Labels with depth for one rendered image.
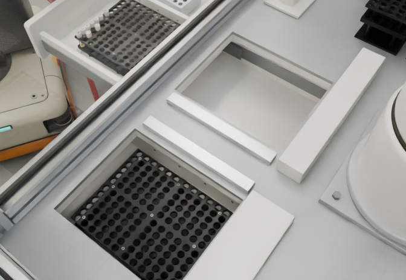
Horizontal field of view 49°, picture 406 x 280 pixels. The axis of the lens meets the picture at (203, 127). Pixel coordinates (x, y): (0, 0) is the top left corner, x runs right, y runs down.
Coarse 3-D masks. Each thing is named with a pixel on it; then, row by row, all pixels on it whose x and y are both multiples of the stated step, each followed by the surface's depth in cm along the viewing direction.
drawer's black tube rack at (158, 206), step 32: (128, 192) 83; (160, 192) 80; (192, 192) 83; (96, 224) 80; (128, 224) 76; (160, 224) 76; (192, 224) 77; (224, 224) 76; (128, 256) 76; (160, 256) 73; (192, 256) 76
